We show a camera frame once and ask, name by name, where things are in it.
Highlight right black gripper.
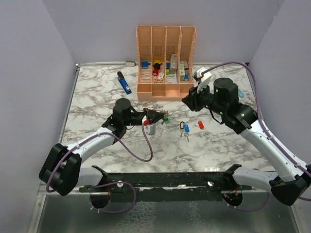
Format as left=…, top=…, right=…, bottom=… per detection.
left=182, top=81, right=225, bottom=116

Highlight red handled key organizer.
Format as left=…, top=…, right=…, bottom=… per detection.
left=161, top=111, right=169, bottom=119

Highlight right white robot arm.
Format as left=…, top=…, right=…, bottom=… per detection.
left=182, top=78, right=311, bottom=206

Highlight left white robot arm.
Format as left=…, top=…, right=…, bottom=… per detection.
left=39, top=98, right=166, bottom=196

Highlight silver keys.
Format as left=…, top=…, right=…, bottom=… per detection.
left=180, top=132, right=190, bottom=142

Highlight black key tag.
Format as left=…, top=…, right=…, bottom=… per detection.
left=179, top=121, right=185, bottom=130

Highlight blue key tag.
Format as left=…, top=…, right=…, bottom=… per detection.
left=184, top=124, right=190, bottom=133

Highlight white red box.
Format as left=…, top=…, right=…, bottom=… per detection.
left=179, top=60, right=189, bottom=82

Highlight green white box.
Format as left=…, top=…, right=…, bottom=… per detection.
left=169, top=54, right=178, bottom=74

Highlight blue stapler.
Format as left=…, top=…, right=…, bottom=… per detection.
left=117, top=71, right=132, bottom=95

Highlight pink pencil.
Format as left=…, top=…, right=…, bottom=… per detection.
left=154, top=70, right=164, bottom=83

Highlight red black stamp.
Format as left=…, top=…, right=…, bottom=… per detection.
left=153, top=63, right=161, bottom=76

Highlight peach plastic desk organizer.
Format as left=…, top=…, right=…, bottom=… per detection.
left=136, top=26, right=196, bottom=101

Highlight blue stamp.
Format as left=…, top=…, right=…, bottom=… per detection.
left=141, top=61, right=150, bottom=69

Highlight blue white blister pack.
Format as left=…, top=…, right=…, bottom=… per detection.
left=238, top=89, right=245, bottom=99

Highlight white wall plug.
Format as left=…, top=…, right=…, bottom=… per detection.
left=125, top=61, right=136, bottom=67

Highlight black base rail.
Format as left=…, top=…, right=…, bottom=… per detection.
left=79, top=172, right=251, bottom=202

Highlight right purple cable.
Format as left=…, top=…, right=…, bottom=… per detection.
left=201, top=62, right=311, bottom=212

